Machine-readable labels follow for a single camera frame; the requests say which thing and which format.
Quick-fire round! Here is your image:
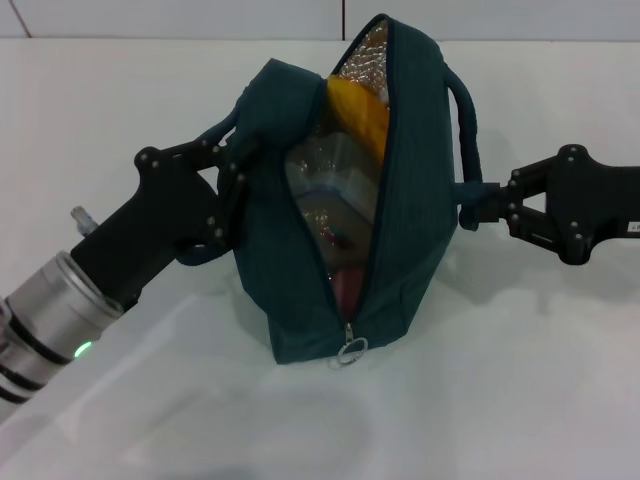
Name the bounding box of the yellow banana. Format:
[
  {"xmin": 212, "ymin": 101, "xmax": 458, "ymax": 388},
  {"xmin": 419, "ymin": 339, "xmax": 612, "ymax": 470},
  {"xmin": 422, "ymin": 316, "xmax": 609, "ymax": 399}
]
[{"xmin": 324, "ymin": 76, "xmax": 392, "ymax": 160}]

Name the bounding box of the metal zipper pull ring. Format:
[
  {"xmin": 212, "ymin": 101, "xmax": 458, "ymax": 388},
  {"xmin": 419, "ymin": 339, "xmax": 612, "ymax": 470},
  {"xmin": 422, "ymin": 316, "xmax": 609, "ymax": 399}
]
[{"xmin": 334, "ymin": 322, "xmax": 371, "ymax": 370}]

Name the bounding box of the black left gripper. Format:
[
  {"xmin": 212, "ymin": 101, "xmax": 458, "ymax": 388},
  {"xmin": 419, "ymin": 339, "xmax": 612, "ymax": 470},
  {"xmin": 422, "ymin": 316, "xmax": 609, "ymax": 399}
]
[{"xmin": 68, "ymin": 137, "xmax": 252, "ymax": 312}]

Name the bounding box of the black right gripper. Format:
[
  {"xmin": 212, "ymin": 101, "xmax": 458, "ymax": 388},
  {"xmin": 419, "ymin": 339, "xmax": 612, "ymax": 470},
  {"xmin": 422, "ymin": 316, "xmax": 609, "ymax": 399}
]
[{"xmin": 468, "ymin": 143, "xmax": 640, "ymax": 266}]

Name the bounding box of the clear blue-rimmed plastic container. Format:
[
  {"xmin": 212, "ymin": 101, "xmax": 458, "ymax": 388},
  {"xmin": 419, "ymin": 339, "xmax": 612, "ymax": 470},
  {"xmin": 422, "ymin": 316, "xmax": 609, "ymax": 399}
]
[{"xmin": 283, "ymin": 131, "xmax": 387, "ymax": 262}]

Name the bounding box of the dark teal fabric bag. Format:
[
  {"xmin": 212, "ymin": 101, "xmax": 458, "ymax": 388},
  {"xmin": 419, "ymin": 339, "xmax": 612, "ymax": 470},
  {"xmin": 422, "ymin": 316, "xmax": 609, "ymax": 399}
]
[{"xmin": 176, "ymin": 12, "xmax": 486, "ymax": 367}]

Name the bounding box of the pink toy peach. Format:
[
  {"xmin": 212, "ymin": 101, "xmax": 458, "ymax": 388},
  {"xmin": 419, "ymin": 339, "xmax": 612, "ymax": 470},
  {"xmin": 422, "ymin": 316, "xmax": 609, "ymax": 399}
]
[{"xmin": 331, "ymin": 266, "xmax": 367, "ymax": 307}]

